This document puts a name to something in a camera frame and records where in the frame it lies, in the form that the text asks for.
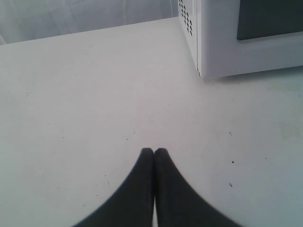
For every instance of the white microwave oven body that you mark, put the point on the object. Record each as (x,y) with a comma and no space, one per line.
(187,14)

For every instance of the white microwave door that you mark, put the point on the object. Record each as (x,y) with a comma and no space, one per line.
(244,36)

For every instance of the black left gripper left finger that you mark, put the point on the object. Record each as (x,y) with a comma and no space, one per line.
(132,204)

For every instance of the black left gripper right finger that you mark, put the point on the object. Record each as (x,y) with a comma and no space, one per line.
(177,203)

